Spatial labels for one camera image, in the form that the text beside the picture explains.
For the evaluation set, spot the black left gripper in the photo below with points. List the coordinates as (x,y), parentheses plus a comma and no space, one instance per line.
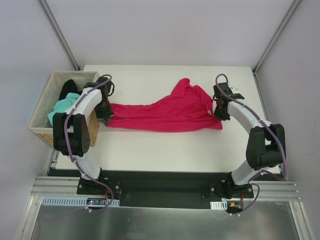
(104,114)

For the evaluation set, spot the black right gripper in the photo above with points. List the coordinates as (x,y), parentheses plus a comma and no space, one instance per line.
(221,113)

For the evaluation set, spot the pink t shirt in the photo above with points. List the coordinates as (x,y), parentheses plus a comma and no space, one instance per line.
(188,108)

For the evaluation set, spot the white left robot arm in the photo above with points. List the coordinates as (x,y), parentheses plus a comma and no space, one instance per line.
(71,135)

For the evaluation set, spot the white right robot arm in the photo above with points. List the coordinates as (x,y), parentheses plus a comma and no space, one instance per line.
(266,141)

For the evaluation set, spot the teal t shirt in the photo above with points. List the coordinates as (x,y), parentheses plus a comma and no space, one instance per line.
(62,105)

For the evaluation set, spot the black t shirt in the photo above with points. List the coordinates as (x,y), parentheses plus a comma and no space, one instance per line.
(69,87)

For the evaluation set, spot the wicker laundry basket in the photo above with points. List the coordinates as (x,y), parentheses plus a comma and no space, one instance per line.
(40,124)

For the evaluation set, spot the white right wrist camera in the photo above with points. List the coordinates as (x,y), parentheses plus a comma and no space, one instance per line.
(234,89)

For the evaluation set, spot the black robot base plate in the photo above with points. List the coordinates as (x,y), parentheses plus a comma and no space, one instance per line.
(155,189)

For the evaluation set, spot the left white cable duct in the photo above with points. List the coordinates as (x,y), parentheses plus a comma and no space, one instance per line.
(66,201)

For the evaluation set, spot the white cable duct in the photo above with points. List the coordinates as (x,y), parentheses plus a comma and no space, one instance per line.
(219,205)
(66,201)

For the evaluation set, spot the right white cable duct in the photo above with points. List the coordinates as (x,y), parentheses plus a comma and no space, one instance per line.
(219,205)

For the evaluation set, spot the right aluminium frame post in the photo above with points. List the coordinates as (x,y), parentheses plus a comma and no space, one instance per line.
(294,5)

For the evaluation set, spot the aluminium frame post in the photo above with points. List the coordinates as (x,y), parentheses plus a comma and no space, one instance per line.
(59,34)
(294,5)

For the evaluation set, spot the left aluminium frame post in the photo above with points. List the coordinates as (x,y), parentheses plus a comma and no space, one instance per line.
(59,34)

